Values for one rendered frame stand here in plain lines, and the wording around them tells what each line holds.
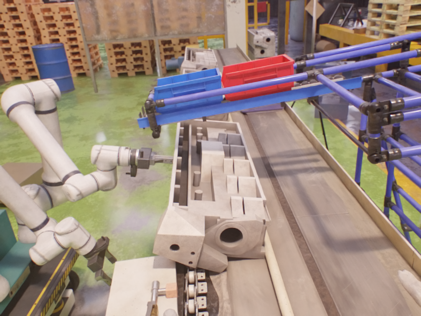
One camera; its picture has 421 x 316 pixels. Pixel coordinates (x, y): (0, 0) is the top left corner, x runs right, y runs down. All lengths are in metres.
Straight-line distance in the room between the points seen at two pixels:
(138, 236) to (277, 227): 1.56
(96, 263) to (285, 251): 0.80
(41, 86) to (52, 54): 5.87
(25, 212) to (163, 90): 0.77
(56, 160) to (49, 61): 6.22
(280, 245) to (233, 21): 6.08
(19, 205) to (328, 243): 1.25
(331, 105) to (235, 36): 2.83
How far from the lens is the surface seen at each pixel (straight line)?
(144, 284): 1.31
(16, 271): 2.17
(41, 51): 7.91
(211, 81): 1.58
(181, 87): 1.59
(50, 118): 2.07
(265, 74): 1.60
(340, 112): 5.14
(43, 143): 1.80
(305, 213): 1.69
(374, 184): 3.58
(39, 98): 2.01
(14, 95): 1.96
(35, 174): 3.92
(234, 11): 7.25
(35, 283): 2.27
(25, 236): 2.33
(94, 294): 2.56
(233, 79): 1.59
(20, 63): 10.00
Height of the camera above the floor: 1.67
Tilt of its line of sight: 25 degrees down
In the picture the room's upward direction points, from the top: 5 degrees counter-clockwise
